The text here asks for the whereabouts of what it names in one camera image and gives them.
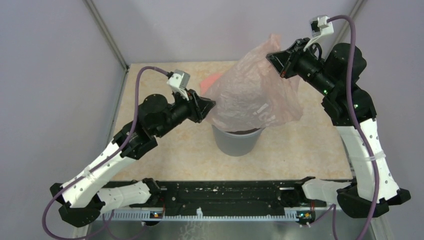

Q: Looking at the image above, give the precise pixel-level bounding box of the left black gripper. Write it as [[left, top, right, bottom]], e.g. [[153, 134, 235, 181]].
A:
[[154, 87, 216, 139]]

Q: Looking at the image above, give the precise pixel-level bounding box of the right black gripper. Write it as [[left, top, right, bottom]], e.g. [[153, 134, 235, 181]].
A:
[[265, 37, 336, 97]]

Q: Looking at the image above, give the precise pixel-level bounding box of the pink cloth towel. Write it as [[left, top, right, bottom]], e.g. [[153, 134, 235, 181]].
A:
[[199, 73, 223, 95]]

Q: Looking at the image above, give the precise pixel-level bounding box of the translucent pink trash bag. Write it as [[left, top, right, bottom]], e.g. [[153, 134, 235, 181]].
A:
[[201, 33, 303, 132]]

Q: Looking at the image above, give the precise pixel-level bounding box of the grey plastic trash bin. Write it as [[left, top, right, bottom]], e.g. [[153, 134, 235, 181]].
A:
[[211, 125, 264, 157]]

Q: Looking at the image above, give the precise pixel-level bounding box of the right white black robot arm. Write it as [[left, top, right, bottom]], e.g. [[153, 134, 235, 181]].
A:
[[265, 38, 411, 219]]

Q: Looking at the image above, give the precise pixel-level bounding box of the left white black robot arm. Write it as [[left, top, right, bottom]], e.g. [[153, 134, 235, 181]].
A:
[[50, 89, 216, 227]]

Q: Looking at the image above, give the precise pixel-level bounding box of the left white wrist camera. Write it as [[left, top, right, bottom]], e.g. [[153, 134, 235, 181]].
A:
[[166, 69, 191, 101]]

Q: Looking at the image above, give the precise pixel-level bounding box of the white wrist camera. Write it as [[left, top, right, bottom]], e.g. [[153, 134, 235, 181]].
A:
[[303, 15, 335, 52], [166, 69, 191, 101]]

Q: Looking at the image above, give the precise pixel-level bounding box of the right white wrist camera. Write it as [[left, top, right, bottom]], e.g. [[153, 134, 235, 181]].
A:
[[303, 15, 335, 52]]

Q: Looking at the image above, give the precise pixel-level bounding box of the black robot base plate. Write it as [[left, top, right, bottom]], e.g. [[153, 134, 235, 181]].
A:
[[131, 180, 327, 217]]

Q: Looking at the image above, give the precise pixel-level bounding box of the white toothed cable strip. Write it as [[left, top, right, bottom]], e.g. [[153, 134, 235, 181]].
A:
[[97, 208, 299, 222]]

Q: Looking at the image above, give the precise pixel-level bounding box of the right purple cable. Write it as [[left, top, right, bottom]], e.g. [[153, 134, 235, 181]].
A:
[[298, 14, 380, 240]]

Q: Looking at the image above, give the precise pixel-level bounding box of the purple cable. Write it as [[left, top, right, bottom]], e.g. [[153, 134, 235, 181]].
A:
[[41, 66, 173, 240], [298, 14, 380, 240]]

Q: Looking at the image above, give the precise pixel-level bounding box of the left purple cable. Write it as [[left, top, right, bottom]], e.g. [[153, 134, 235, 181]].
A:
[[41, 66, 173, 240]]

